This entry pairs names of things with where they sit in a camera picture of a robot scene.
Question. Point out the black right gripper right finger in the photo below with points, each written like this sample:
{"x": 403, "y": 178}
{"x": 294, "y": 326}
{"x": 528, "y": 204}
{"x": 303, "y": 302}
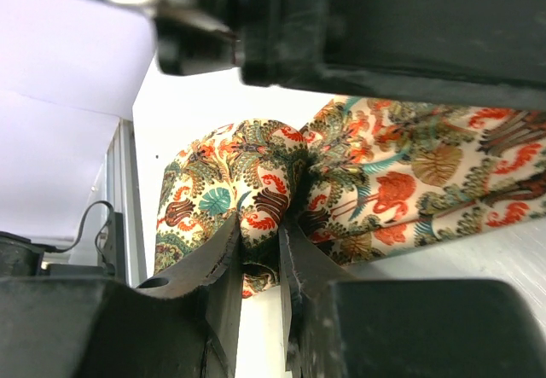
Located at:
{"x": 338, "y": 325}

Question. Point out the paisley patterned tie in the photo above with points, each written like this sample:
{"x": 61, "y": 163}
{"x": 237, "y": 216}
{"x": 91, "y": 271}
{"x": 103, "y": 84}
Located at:
{"x": 365, "y": 178}

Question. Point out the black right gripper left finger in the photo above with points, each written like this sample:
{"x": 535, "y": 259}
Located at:
{"x": 182, "y": 322}

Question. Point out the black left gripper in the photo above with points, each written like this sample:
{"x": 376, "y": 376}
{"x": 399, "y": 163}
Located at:
{"x": 466, "y": 52}

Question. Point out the aluminium rail frame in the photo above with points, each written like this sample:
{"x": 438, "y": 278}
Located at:
{"x": 125, "y": 245}

